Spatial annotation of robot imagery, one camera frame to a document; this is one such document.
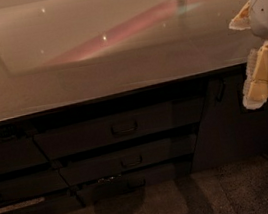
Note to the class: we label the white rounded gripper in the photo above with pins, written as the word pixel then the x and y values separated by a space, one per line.
pixel 267 12

